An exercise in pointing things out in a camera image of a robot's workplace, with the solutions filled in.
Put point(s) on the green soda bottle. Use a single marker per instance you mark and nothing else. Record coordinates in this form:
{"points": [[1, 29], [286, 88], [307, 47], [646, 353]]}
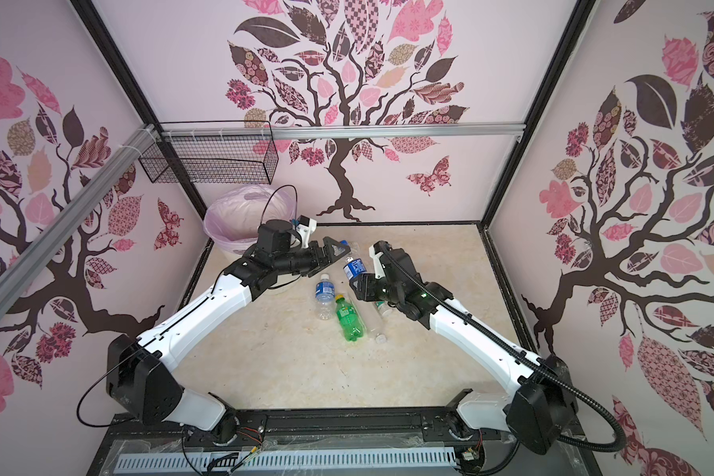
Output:
{"points": [[348, 318]]}

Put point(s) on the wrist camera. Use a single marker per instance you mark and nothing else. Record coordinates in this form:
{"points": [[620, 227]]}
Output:
{"points": [[278, 236], [381, 257]]}

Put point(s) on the black wire mesh basket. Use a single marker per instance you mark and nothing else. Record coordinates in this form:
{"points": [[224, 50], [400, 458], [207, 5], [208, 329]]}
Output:
{"points": [[212, 152]]}

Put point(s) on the aluminium left rail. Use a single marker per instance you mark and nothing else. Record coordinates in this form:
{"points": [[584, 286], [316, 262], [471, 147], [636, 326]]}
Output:
{"points": [[30, 264]]}

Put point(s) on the pink bin liner bag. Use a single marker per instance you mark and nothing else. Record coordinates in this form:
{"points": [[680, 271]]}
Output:
{"points": [[239, 213]]}

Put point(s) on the aluminium back rail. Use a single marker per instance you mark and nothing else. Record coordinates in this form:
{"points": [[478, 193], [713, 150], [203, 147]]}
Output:
{"points": [[345, 131]]}

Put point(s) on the clear bottle green red label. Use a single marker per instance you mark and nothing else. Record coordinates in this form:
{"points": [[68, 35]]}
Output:
{"points": [[383, 308]]}

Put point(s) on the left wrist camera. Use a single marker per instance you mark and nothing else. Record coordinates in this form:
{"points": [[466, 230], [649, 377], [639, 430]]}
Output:
{"points": [[278, 236]]}

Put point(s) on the aluminium rail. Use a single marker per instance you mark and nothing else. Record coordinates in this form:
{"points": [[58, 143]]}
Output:
{"points": [[345, 131], [30, 264]]}

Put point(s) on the cream ribbed waste bin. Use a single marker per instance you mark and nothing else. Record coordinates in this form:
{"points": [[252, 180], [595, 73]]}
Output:
{"points": [[230, 247]]}

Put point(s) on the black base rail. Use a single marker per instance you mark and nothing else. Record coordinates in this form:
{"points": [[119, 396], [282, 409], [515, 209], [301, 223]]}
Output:
{"points": [[484, 452]]}

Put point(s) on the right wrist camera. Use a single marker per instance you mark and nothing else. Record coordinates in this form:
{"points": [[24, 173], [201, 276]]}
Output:
{"points": [[381, 257]]}

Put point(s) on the white slotted cable duct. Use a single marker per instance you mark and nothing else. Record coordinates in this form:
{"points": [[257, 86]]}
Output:
{"points": [[284, 461]]}

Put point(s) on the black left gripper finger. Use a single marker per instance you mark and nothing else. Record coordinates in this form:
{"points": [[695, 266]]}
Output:
{"points": [[330, 265], [334, 247]]}

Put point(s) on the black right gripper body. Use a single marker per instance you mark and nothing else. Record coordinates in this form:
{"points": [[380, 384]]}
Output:
{"points": [[377, 290]]}

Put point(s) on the tall frosted clear bottle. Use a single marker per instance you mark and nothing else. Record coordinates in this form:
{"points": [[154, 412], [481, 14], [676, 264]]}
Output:
{"points": [[374, 323]]}

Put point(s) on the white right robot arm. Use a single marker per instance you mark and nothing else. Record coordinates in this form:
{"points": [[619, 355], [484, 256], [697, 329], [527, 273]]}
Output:
{"points": [[533, 408]]}

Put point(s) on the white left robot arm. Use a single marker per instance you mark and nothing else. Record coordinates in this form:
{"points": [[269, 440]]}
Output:
{"points": [[140, 369]]}

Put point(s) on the small water bottle blue label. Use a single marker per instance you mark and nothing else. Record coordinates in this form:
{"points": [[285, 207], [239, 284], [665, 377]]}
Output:
{"points": [[325, 297]]}

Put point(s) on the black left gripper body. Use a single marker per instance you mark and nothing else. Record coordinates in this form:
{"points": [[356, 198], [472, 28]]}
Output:
{"points": [[297, 260]]}

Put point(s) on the blue cap water bottle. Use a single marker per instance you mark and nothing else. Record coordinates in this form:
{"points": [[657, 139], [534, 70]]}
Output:
{"points": [[353, 264]]}

